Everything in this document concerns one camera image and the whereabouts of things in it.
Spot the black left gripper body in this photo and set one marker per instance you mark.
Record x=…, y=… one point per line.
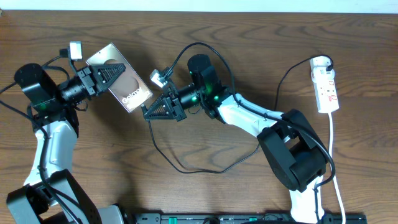
x=79, y=89

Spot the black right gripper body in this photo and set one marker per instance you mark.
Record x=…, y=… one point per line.
x=187, y=98

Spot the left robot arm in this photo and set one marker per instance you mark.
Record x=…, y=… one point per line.
x=51, y=194

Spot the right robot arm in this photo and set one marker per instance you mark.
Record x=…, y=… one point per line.
x=294, y=152

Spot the white power strip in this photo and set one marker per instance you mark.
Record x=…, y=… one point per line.
x=323, y=74

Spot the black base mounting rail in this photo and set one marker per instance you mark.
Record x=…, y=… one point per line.
x=156, y=218

